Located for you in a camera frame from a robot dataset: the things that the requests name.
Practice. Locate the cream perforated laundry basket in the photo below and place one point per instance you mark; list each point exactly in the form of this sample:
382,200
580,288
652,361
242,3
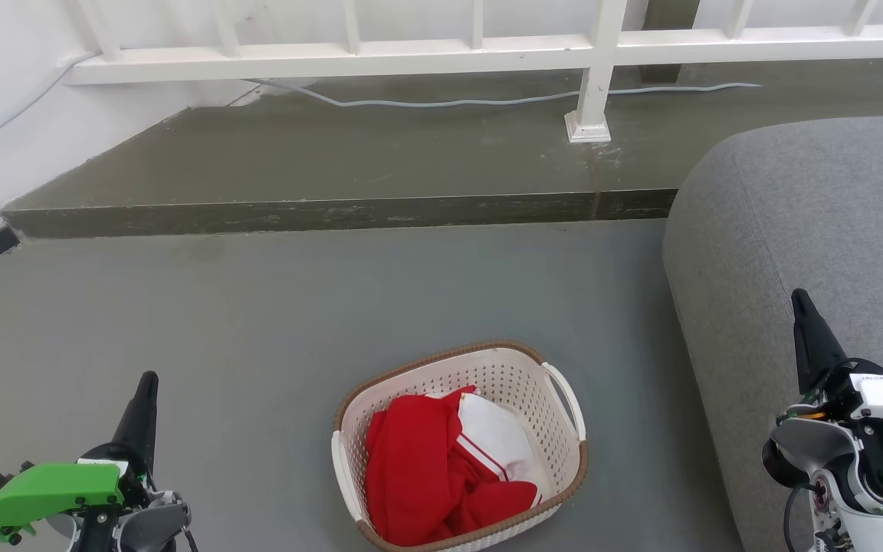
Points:
503,376

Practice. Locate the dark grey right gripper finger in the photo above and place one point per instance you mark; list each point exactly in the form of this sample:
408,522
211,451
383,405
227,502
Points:
813,345

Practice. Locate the white wooden railing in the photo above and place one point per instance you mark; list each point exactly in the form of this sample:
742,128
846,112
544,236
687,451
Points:
334,60

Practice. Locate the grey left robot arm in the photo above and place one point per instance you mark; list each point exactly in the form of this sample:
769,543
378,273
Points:
154,525

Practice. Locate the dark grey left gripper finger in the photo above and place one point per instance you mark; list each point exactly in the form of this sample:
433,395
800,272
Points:
139,422

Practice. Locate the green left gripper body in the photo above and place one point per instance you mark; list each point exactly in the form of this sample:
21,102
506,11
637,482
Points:
50,487

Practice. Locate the red and white garment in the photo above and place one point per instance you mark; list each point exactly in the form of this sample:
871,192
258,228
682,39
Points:
411,475

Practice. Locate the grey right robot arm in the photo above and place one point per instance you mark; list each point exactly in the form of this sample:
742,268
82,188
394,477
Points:
802,445

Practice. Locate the grey fabric sofa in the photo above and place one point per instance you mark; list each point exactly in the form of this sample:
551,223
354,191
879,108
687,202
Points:
817,230

